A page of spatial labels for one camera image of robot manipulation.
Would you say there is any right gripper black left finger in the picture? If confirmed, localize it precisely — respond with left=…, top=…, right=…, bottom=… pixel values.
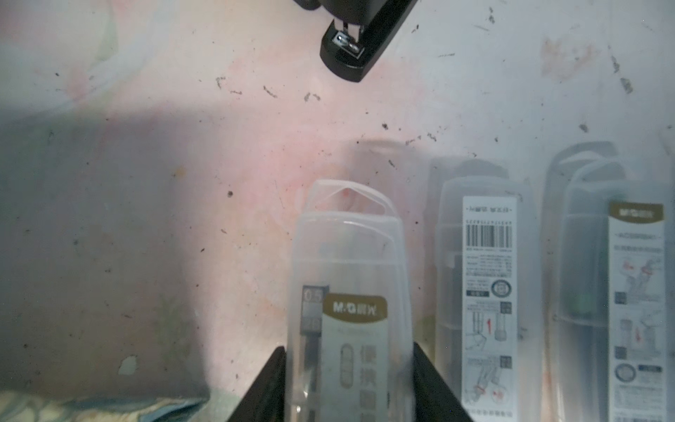
left=228, top=346, right=287, bottom=422

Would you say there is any black stapler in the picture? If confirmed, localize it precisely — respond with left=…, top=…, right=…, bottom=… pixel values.
left=295, top=0, right=416, bottom=83

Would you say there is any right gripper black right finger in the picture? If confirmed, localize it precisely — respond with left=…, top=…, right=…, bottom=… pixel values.
left=413, top=342, right=473, bottom=422

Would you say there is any clear compass set case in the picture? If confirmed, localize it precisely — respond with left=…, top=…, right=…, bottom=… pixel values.
left=433, top=159, right=544, bottom=421

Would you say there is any cream canvas tote bag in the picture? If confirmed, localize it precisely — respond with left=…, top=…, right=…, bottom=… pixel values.
left=1, top=390, right=207, bottom=422

